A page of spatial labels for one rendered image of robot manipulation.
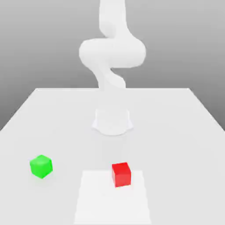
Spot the small red cube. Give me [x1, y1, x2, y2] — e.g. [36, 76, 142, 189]
[111, 162, 132, 188]

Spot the small green cube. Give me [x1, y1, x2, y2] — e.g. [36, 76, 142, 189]
[29, 154, 54, 179]

